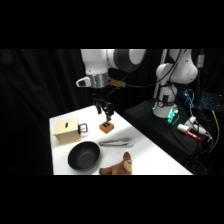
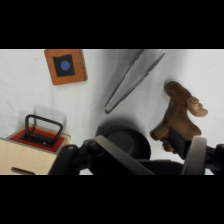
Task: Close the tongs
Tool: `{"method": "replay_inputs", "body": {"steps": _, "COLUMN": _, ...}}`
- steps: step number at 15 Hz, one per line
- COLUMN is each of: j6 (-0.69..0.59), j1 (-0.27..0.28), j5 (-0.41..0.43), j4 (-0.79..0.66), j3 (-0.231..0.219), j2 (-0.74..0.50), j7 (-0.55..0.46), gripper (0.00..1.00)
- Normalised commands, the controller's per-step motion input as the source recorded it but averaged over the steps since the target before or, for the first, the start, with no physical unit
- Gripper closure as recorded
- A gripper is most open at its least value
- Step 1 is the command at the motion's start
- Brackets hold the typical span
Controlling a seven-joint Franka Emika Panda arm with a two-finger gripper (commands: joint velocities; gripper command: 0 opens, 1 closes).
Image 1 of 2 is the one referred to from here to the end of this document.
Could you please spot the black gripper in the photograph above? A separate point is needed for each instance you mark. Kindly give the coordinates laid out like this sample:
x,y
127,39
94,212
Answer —
x,y
101,96

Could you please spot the silver metal tongs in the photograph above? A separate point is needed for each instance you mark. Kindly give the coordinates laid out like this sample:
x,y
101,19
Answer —
x,y
116,143

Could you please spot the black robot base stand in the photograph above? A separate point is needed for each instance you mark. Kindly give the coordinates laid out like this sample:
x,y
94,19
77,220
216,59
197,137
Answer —
x,y
150,123

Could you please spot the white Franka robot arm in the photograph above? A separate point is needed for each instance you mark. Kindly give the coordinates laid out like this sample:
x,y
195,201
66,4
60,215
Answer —
x,y
100,63

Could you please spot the orange block with blue dot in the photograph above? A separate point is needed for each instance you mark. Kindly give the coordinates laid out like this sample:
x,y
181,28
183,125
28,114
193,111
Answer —
x,y
106,127

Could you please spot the small black framed container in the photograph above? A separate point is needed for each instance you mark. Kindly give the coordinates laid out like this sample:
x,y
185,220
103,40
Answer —
x,y
83,128

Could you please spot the tan connector on wrist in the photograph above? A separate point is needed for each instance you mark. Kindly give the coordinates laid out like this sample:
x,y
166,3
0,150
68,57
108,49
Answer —
x,y
117,83

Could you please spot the tan wooden slotted box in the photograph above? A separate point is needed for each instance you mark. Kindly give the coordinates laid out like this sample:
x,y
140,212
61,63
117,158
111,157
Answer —
x,y
66,130

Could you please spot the black round bowl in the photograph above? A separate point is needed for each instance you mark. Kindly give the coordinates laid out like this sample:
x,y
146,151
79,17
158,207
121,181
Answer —
x,y
84,156

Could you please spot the brown plush moose toy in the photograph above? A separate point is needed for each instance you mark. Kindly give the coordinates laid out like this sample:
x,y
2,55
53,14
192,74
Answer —
x,y
120,166

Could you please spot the green lit control box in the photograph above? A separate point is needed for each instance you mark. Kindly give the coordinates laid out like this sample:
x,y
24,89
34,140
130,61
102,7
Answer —
x,y
173,115

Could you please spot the white cylinder with red tip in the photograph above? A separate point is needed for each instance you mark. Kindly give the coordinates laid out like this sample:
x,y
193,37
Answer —
x,y
186,130

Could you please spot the laptop with lit keyboard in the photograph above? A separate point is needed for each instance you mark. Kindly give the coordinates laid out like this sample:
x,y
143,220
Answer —
x,y
210,101

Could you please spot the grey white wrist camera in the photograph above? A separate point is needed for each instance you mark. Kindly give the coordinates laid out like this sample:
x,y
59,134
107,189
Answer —
x,y
83,82

